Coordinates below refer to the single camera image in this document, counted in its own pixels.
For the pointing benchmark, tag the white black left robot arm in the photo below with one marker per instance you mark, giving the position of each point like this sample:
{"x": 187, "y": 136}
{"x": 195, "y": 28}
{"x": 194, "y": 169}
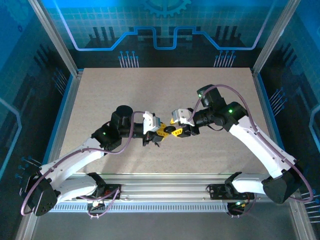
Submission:
{"x": 75, "y": 155}

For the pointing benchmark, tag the aluminium side rail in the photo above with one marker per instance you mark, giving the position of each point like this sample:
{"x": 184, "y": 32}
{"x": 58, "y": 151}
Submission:
{"x": 65, "y": 120}
{"x": 269, "y": 120}

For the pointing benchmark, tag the long aluminium base rail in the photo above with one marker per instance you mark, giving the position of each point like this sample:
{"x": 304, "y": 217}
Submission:
{"x": 162, "y": 187}

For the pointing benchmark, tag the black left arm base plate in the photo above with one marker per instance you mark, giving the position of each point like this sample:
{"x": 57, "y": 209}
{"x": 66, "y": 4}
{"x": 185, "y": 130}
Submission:
{"x": 113, "y": 191}

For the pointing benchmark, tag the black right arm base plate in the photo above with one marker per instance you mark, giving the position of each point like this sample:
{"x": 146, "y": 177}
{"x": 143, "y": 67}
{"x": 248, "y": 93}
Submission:
{"x": 216, "y": 191}

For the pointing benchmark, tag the aluminium frame post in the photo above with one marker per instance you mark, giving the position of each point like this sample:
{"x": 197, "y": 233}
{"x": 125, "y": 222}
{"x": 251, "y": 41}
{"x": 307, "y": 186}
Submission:
{"x": 25, "y": 230}
{"x": 301, "y": 225}
{"x": 55, "y": 37}
{"x": 275, "y": 37}

